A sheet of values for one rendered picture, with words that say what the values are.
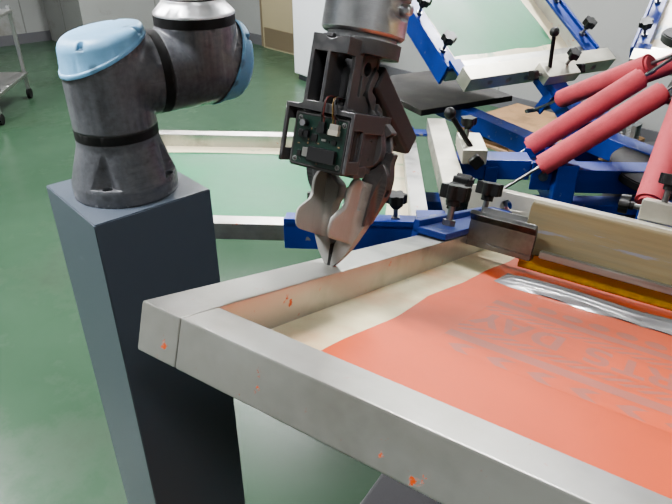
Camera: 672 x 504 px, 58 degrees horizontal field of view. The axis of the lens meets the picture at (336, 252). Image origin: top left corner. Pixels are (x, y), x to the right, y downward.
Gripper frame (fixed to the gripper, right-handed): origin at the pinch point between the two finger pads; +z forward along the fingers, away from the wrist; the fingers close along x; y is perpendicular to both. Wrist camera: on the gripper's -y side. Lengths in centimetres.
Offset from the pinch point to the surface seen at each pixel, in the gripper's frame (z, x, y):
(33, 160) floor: 63, -367, -207
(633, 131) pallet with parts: -27, -21, -415
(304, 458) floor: 99, -56, -103
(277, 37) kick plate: -71, -444, -559
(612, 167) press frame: -10, 10, -109
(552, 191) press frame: -2, 0, -98
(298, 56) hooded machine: -47, -341, -464
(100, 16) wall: -58, -610, -440
